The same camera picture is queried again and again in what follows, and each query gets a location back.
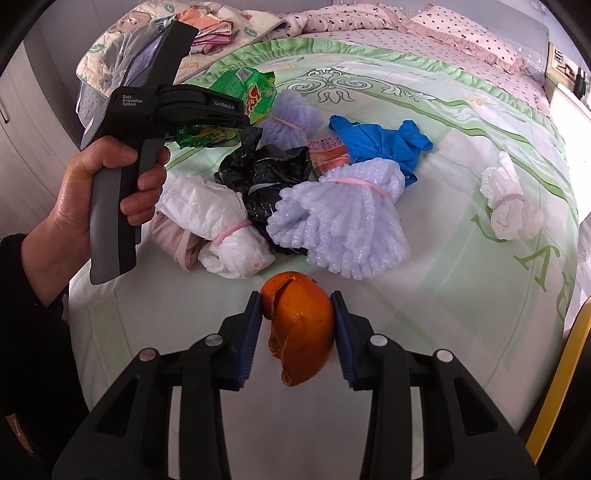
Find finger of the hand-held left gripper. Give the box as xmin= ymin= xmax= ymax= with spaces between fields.
xmin=166 ymin=112 xmax=253 ymax=140

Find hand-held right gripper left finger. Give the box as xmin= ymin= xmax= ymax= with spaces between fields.
xmin=53 ymin=291 xmax=264 ymax=480

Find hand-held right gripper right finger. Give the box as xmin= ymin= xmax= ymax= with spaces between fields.
xmin=329 ymin=291 xmax=541 ymax=480

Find orange peel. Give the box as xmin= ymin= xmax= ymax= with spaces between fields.
xmin=261 ymin=271 xmax=334 ymax=387

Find green snack bag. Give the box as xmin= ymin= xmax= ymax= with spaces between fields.
xmin=173 ymin=66 xmax=278 ymax=149

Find small purple foam net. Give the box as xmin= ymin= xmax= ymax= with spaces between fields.
xmin=263 ymin=89 xmax=324 ymax=148

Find blue rubber glove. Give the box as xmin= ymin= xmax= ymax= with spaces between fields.
xmin=329 ymin=114 xmax=434 ymax=188

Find person's left forearm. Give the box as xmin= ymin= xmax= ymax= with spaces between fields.
xmin=0 ymin=233 xmax=95 ymax=480

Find person's left hand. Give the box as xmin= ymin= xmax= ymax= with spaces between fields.
xmin=25 ymin=136 xmax=171 ymax=266

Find clear plastic bag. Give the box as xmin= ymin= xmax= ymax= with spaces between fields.
xmin=78 ymin=28 xmax=158 ymax=132

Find black plastic bag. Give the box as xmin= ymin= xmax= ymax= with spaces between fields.
xmin=213 ymin=127 xmax=315 ymax=257

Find large white plastic bag bundle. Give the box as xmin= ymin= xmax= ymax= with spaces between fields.
xmin=159 ymin=174 xmax=275 ymax=280

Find stack of folded clothes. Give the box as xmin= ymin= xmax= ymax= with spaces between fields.
xmin=178 ymin=7 xmax=236 ymax=51

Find floral quilt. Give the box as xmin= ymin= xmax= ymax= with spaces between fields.
xmin=76 ymin=0 xmax=305 ymax=134

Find large purple foam net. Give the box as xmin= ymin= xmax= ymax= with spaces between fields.
xmin=266 ymin=158 xmax=411 ymax=281

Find orange snack packet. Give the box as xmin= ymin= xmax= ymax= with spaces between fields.
xmin=308 ymin=136 xmax=354 ymax=181

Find grey wardrobe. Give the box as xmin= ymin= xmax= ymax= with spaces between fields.
xmin=0 ymin=41 xmax=84 ymax=241

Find green printed bed sheet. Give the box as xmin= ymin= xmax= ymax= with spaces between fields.
xmin=69 ymin=34 xmax=580 ymax=439

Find beige cloth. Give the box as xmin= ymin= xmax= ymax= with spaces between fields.
xmin=150 ymin=212 xmax=204 ymax=273

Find pink polka dot quilt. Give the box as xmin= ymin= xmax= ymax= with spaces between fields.
xmin=281 ymin=2 xmax=416 ymax=34

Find small white plastic bag bundle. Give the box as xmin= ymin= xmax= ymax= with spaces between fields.
xmin=479 ymin=151 xmax=544 ymax=241

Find yellow plastic rim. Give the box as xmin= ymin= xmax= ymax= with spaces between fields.
xmin=526 ymin=295 xmax=591 ymax=464

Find pink polka dot pillow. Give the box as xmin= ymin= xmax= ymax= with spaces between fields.
xmin=406 ymin=4 xmax=532 ymax=75

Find pink polka dot bed sheet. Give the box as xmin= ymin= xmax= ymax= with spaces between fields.
xmin=318 ymin=28 xmax=557 ymax=121

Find grey headboard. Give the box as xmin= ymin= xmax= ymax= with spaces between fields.
xmin=443 ymin=0 xmax=551 ymax=51

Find white nightstand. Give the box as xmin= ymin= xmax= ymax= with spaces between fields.
xmin=545 ymin=41 xmax=591 ymax=123

